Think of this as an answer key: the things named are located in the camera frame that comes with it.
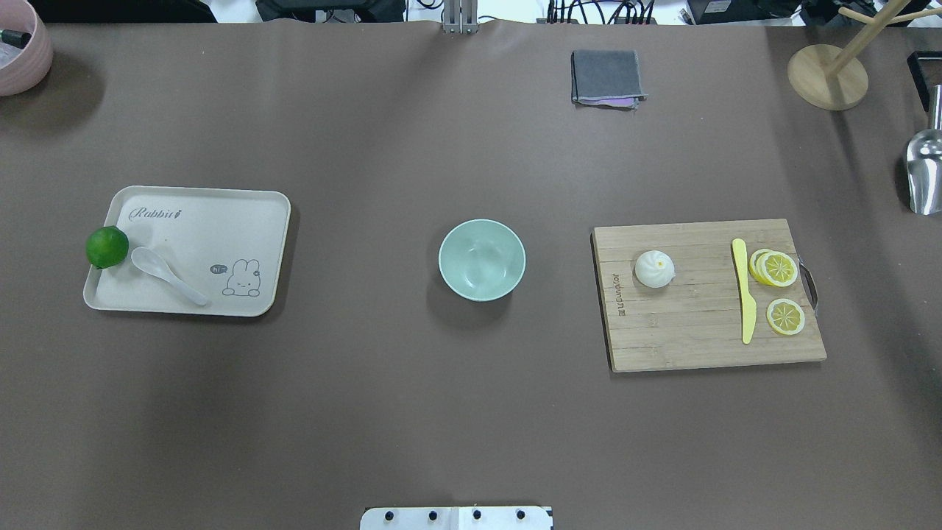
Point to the white ceramic spoon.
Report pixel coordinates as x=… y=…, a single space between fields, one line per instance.
x=151 y=263

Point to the mint green bowl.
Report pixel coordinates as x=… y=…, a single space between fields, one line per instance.
x=482 y=260

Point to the white steamed bun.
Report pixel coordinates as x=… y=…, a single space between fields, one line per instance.
x=654 y=268

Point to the pink bowl with ice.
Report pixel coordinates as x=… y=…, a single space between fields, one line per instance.
x=26 y=48

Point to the pink purple cloth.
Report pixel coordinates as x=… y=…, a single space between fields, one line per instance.
x=619 y=103

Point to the grey folded cloth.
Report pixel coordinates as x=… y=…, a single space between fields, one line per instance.
x=600 y=74

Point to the bamboo cutting board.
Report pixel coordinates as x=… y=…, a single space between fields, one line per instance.
x=695 y=321

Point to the cream rabbit tray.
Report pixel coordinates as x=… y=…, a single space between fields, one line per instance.
x=227 y=244

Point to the yellow plastic knife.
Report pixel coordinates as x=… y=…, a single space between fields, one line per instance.
x=748 y=304

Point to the lower stacked lemon slice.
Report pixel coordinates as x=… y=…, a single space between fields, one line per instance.
x=755 y=268

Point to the single lemon slice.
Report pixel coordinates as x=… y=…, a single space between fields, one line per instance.
x=785 y=317

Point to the green lime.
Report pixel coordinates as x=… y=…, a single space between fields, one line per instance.
x=106 y=247

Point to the wooden mug tree stand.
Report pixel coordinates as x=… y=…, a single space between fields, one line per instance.
x=832 y=78

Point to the metal scoop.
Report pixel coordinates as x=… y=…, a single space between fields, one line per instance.
x=923 y=162

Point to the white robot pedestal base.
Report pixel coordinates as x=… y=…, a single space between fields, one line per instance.
x=458 y=517

